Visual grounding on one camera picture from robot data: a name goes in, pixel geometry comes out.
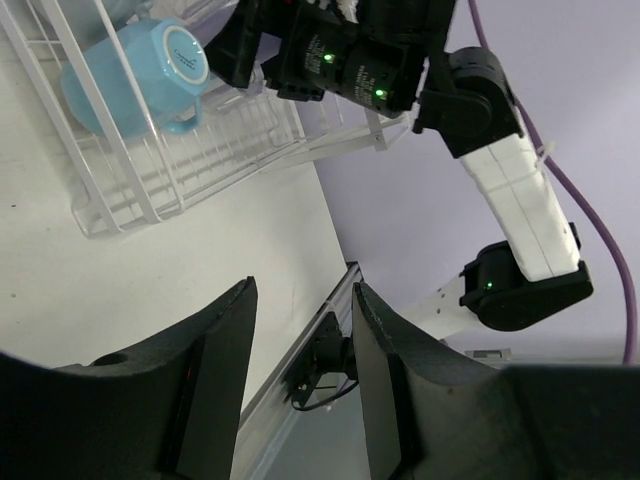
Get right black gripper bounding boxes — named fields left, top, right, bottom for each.
left=204, top=0, right=299, bottom=89

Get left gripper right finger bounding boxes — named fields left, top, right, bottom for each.
left=352, top=283, right=639, bottom=479

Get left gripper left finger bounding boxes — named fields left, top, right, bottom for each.
left=1, top=278, right=258, bottom=479

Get light blue mug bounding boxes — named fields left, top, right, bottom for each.
left=60, top=18, right=211, bottom=139

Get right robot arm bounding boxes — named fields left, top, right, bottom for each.
left=204, top=1, right=593, bottom=339

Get aluminium rail frame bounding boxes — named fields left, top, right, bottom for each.
left=230, top=262, right=363, bottom=479

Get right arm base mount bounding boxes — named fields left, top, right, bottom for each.
left=283, top=311, right=359, bottom=412

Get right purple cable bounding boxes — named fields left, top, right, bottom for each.
left=467, top=0, right=640, bottom=365

